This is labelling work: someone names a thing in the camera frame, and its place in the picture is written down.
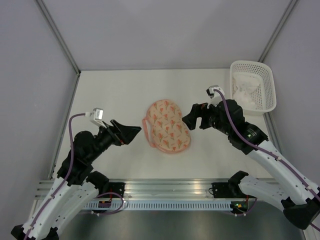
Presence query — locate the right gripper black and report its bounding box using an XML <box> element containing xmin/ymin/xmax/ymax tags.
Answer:
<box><xmin>182</xmin><ymin>98</ymin><xmax>232</xmax><ymax>136</ymax></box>

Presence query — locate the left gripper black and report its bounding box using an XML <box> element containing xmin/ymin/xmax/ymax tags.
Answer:
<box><xmin>87</xmin><ymin>118</ymin><xmax>142</xmax><ymax>163</ymax></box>

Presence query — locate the floral mesh laundry bag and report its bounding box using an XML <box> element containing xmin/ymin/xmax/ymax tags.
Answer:
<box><xmin>142</xmin><ymin>99</ymin><xmax>191</xmax><ymax>154</ymax></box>

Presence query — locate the white bra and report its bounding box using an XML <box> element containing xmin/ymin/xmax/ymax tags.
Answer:
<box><xmin>233</xmin><ymin>72</ymin><xmax>261</xmax><ymax>110</ymax></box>

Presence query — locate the white perforated plastic basket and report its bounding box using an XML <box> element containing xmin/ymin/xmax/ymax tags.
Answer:
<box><xmin>229</xmin><ymin>60</ymin><xmax>277</xmax><ymax>116</ymax></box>

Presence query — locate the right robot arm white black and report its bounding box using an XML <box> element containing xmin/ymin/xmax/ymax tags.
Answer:
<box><xmin>182</xmin><ymin>99</ymin><xmax>320</xmax><ymax>230</ymax></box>

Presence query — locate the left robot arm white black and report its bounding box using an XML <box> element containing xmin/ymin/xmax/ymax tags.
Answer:
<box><xmin>11</xmin><ymin>120</ymin><xmax>141</xmax><ymax>240</ymax></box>

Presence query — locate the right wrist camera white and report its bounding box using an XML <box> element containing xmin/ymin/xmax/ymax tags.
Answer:
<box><xmin>206</xmin><ymin>85</ymin><xmax>225</xmax><ymax>106</ymax></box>

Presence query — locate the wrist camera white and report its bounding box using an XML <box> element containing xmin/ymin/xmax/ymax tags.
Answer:
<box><xmin>206</xmin><ymin>85</ymin><xmax>225</xmax><ymax>106</ymax></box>
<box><xmin>84</xmin><ymin>107</ymin><xmax>105</xmax><ymax>127</ymax></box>

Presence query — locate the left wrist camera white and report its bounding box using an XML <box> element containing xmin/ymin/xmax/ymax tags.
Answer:
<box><xmin>84</xmin><ymin>107</ymin><xmax>105</xmax><ymax>127</ymax></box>

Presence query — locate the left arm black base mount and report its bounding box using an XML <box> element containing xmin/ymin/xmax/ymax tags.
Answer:
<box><xmin>99</xmin><ymin>182</ymin><xmax>126</xmax><ymax>199</ymax></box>

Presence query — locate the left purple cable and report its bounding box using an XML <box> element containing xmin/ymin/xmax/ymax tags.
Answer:
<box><xmin>23</xmin><ymin>112</ymin><xmax>126</xmax><ymax>240</ymax></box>

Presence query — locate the purple cable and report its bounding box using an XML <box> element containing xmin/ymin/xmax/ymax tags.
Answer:
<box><xmin>23</xmin><ymin>112</ymin><xmax>126</xmax><ymax>240</ymax></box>
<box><xmin>214</xmin><ymin>89</ymin><xmax>320</xmax><ymax>233</ymax></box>

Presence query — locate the aluminium mounting rail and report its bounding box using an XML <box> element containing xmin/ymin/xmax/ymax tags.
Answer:
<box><xmin>34</xmin><ymin>177</ymin><xmax>283</xmax><ymax>200</ymax></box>

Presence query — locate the white slotted cable duct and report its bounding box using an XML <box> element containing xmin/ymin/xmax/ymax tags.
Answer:
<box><xmin>83</xmin><ymin>200</ymin><xmax>232</xmax><ymax>211</ymax></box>

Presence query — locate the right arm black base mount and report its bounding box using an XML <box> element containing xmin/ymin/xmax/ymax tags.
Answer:
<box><xmin>211</xmin><ymin>182</ymin><xmax>243</xmax><ymax>199</ymax></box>

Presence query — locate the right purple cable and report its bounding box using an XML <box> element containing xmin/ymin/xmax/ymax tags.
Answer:
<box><xmin>214</xmin><ymin>89</ymin><xmax>320</xmax><ymax>233</ymax></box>

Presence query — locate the right aluminium frame post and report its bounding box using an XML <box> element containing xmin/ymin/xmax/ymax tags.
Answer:
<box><xmin>258</xmin><ymin>0</ymin><xmax>300</xmax><ymax>63</ymax></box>

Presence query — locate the aluminium frame post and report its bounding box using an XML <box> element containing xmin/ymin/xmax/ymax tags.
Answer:
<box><xmin>34</xmin><ymin>0</ymin><xmax>81</xmax><ymax>77</ymax></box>
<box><xmin>258</xmin><ymin>0</ymin><xmax>300</xmax><ymax>63</ymax></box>

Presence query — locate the left aluminium frame post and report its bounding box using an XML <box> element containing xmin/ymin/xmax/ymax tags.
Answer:
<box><xmin>34</xmin><ymin>0</ymin><xmax>81</xmax><ymax>77</ymax></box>

